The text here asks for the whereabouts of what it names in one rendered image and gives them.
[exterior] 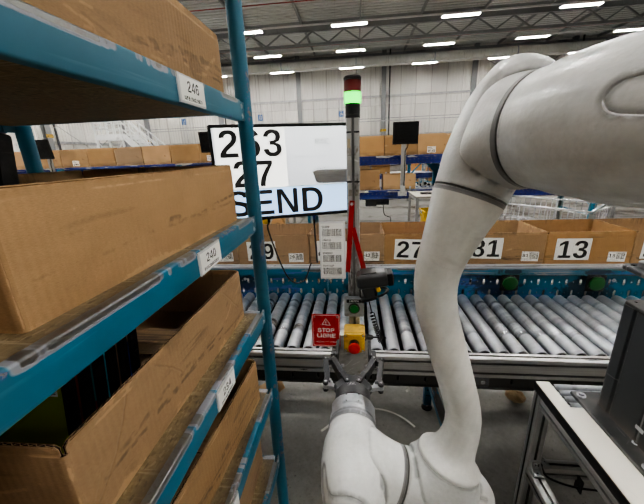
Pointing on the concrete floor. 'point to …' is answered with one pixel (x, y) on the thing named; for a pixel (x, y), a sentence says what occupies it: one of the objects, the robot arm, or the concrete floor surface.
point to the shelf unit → (164, 479)
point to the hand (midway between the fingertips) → (353, 350)
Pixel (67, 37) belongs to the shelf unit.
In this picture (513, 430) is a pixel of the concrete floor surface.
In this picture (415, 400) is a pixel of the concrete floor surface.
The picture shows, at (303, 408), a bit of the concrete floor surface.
